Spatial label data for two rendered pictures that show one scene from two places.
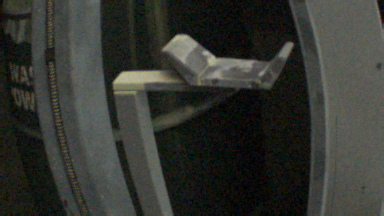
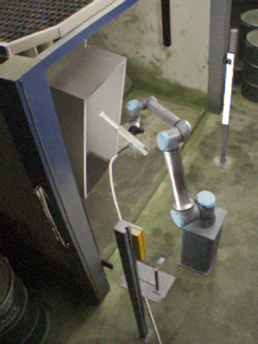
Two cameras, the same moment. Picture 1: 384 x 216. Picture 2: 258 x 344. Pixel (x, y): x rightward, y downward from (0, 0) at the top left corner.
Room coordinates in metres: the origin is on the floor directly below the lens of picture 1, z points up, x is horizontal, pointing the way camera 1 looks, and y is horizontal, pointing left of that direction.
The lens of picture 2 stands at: (0.52, 1.04, 3.02)
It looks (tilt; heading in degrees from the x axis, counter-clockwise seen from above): 47 degrees down; 282
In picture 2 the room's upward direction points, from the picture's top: 8 degrees counter-clockwise
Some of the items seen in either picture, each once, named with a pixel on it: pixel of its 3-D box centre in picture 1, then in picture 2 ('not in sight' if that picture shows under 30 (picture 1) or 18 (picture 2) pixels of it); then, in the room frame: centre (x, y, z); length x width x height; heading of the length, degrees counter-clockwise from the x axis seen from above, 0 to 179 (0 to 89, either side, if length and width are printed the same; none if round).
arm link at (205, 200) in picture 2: not in sight; (204, 204); (0.33, -0.66, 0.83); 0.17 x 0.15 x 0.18; 31
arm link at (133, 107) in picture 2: not in sight; (133, 107); (0.87, -1.26, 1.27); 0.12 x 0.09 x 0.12; 31
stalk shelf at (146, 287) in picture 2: not in sight; (146, 281); (0.72, -0.03, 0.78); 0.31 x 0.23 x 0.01; 156
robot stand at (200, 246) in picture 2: not in sight; (201, 239); (0.32, -0.66, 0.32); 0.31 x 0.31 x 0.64; 66
